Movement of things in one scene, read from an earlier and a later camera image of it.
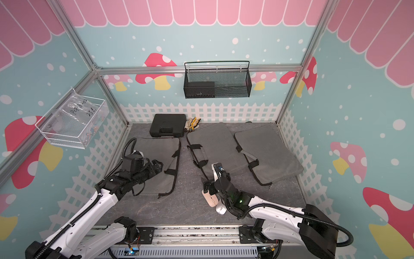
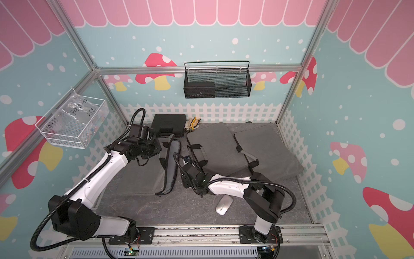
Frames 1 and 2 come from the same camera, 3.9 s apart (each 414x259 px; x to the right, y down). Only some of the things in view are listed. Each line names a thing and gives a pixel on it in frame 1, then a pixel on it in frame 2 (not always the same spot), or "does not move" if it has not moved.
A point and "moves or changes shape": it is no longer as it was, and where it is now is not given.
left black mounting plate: (146, 233) does not move
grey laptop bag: (270, 157) does not move
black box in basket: (199, 89) does not move
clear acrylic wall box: (74, 121) does not move
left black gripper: (152, 171) to (157, 149)
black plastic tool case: (168, 125) does not move
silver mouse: (220, 208) does not move
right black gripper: (212, 183) to (184, 182)
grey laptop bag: (166, 150) moves or changes shape
